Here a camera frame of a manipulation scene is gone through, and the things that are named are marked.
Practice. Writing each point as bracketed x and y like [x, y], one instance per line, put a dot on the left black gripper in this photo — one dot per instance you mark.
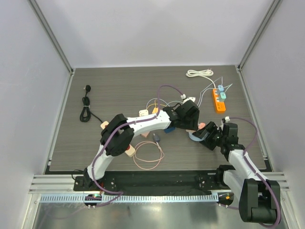
[193, 125]

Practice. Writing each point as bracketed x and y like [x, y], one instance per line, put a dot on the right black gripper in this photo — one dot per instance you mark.
[208, 134]

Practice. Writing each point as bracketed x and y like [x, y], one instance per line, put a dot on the round light blue socket base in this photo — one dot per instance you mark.
[194, 138]

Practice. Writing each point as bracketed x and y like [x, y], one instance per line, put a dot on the blue cube adapter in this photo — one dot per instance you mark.
[168, 130]

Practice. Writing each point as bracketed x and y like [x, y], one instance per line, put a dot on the yellow charger plug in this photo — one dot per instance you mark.
[155, 110]

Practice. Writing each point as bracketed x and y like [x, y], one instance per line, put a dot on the white adapter plug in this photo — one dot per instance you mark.
[143, 112]

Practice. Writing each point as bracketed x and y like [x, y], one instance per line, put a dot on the beige power strip red sockets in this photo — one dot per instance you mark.
[130, 149]

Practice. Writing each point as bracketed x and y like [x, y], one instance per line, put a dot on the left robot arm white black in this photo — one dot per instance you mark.
[120, 131]

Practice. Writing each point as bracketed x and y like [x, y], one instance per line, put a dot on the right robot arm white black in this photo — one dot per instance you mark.
[258, 196]

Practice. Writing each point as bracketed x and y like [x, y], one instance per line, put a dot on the small pink charger plug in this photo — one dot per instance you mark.
[201, 125]

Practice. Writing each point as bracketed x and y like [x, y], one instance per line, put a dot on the teal charger plug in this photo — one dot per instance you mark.
[223, 95]

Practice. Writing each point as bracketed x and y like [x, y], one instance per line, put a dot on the light blue charger plug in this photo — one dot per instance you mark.
[220, 88]

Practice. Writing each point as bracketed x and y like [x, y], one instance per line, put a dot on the orange power strip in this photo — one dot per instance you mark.
[218, 101]

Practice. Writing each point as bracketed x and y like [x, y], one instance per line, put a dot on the grey small adapter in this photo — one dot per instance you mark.
[156, 138]

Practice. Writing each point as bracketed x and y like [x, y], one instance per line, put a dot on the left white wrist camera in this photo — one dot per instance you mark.
[187, 98]

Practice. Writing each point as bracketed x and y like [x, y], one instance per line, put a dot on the black mounting base plate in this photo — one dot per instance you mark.
[163, 183]

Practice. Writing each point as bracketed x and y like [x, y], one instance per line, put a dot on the slotted cable duct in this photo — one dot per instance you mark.
[95, 198]

